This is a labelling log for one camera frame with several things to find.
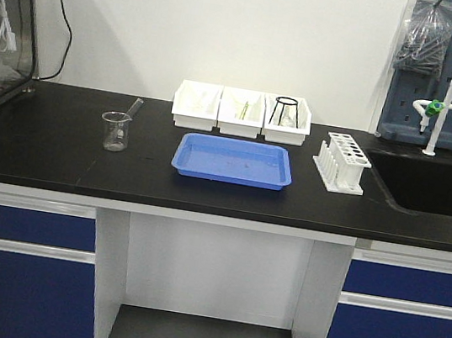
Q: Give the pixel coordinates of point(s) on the white test tube rack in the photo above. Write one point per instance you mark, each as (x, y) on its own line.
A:
(340, 163)

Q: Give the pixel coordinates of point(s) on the blue plastic tray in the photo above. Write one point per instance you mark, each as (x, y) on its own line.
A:
(234, 161)

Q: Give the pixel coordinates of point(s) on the yellow green droppers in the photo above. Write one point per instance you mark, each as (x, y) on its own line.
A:
(243, 112)

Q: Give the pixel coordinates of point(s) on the middle white storage bin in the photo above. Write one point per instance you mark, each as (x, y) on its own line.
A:
(231, 103)

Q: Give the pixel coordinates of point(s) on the white storage bin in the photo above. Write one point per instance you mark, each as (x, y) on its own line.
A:
(196, 105)
(231, 103)
(286, 135)

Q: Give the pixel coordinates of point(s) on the left white storage bin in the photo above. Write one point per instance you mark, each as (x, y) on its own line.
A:
(196, 105)

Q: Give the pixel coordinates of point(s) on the glass flask under tripod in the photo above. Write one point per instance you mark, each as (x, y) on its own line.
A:
(288, 116)

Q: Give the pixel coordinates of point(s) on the right white storage bin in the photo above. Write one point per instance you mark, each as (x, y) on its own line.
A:
(286, 135)

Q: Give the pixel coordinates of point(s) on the glass beaker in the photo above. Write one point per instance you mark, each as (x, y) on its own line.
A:
(116, 130)

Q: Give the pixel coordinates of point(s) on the black sink basin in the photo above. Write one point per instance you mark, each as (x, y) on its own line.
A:
(421, 185)

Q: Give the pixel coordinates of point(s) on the left blue cabinet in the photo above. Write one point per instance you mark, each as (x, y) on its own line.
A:
(47, 269)

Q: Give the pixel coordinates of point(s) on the plastic bag of pegs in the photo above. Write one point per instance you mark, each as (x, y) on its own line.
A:
(427, 38)

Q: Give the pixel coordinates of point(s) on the black wire tripod stand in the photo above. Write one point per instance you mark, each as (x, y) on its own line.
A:
(280, 101)

